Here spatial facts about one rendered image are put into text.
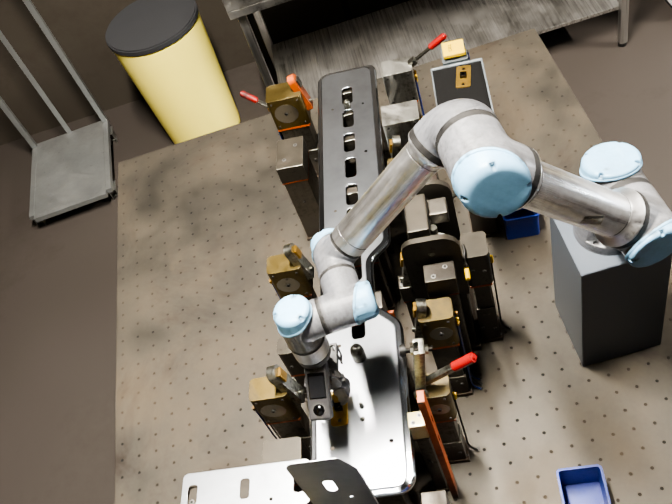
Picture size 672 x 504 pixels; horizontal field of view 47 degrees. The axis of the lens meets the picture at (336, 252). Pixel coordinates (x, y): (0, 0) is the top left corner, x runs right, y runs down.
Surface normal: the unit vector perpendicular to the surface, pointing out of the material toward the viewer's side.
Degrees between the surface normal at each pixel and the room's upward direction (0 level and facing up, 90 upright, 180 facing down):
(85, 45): 90
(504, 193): 85
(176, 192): 0
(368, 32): 0
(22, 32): 90
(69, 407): 0
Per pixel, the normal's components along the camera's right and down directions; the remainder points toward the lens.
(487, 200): 0.11, 0.69
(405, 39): -0.25, -0.60
